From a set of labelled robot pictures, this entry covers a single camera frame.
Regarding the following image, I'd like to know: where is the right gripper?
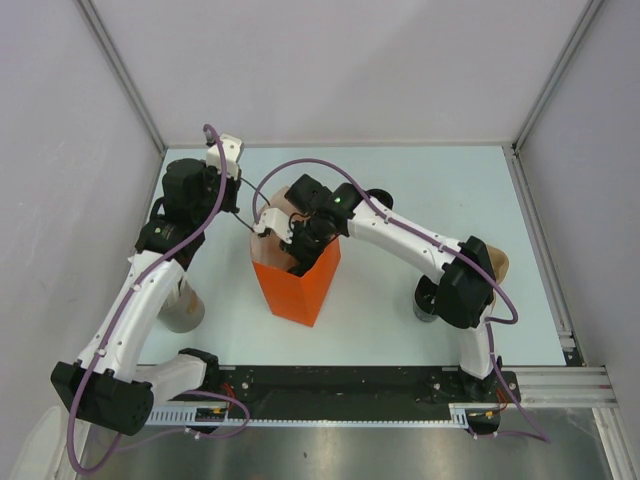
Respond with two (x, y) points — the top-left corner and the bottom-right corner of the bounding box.
(280, 214), (331, 271)

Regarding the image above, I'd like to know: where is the orange paper bag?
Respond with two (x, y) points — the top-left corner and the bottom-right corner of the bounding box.
(230, 174), (343, 328)

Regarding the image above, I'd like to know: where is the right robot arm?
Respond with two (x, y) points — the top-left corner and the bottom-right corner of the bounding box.
(280, 174), (500, 401)

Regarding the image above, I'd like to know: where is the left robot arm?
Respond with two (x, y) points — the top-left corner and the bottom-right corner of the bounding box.
(51, 158), (241, 436)

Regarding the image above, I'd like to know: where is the black coffee cup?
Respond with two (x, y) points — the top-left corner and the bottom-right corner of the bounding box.
(413, 276), (438, 323)

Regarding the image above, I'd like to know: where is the black ribbed cup stack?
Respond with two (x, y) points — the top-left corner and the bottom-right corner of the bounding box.
(367, 188), (394, 209)

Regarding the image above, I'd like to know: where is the grey straw holder cup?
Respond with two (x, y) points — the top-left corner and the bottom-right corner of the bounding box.
(158, 278), (205, 333)

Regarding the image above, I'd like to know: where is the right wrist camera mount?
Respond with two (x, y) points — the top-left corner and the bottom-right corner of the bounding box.
(252, 207), (293, 245)

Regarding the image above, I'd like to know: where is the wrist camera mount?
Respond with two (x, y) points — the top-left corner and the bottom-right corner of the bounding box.
(205, 133), (244, 180)
(252, 207), (293, 245)

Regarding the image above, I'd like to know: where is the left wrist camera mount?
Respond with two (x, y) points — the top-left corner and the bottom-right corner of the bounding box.
(205, 133), (244, 180)

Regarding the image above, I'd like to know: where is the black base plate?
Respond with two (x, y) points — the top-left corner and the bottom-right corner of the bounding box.
(207, 366), (521, 422)

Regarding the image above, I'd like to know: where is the grey slotted cable duct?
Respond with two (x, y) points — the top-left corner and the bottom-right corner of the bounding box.
(146, 405), (469, 429)

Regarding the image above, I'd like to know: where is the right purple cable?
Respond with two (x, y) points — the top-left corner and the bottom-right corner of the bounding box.
(251, 158), (551, 443)

